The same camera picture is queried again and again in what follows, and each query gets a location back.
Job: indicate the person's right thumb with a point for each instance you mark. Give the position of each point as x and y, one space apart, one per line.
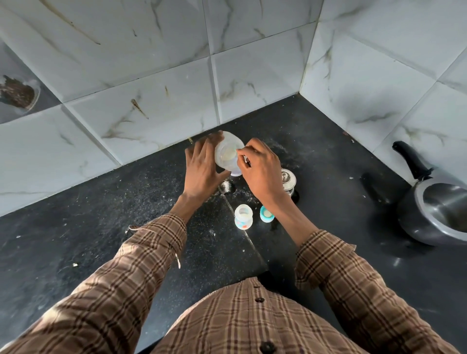
243 164

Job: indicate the spilled white powder pile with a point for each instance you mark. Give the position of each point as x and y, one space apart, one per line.
226 186

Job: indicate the person's right forearm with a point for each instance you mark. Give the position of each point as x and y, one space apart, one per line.
328 262

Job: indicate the translucent plastic jar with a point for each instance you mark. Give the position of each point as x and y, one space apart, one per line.
229 153

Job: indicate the person's right hand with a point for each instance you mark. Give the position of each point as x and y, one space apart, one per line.
263 175

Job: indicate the small printed baby bottle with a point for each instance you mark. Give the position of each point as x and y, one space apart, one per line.
243 217

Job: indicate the person's left thumb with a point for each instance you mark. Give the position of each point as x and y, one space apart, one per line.
223 176

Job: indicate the small steel lidded container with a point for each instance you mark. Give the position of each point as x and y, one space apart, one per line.
289 179

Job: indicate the brown plaid shirt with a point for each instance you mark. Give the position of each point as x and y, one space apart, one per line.
240 321

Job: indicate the person's left forearm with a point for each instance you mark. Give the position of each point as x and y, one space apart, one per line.
138 262

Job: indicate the person's left hand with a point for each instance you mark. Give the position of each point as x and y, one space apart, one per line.
200 175

